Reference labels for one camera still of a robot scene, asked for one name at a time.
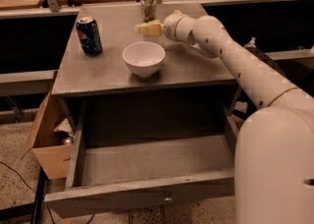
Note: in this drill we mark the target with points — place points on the green 7up soda can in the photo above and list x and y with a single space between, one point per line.
148 10

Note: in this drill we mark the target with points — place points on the cardboard box on floor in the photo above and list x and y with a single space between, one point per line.
53 156

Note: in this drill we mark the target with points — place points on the black office chair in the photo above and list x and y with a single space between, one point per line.
261 54

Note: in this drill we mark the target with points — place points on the open grey top drawer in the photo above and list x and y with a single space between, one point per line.
132 174

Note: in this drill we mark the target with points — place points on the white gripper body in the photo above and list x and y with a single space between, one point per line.
170 27

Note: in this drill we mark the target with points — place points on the can inside cardboard box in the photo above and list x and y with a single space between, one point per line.
67 141

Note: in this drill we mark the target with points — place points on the white ceramic bowl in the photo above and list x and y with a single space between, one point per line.
144 58

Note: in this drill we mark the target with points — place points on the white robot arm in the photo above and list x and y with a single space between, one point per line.
274 153

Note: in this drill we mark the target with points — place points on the grey cabinet with top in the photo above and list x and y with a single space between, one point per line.
141 86

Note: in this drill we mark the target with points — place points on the blue Pepsi can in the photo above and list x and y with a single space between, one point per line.
89 36

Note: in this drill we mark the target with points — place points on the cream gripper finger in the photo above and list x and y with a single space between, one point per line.
153 28

